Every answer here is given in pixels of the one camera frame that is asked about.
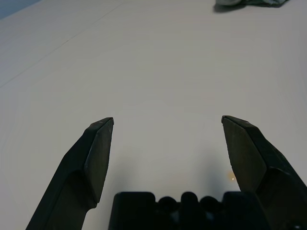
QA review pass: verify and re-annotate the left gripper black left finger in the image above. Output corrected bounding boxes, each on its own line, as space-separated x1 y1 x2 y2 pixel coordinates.
25 116 115 230

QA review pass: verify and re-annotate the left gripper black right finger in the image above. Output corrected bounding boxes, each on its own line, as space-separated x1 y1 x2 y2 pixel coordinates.
221 115 307 230

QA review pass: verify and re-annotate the grey blue rag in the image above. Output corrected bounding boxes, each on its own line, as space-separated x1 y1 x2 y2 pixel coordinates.
215 0 290 8

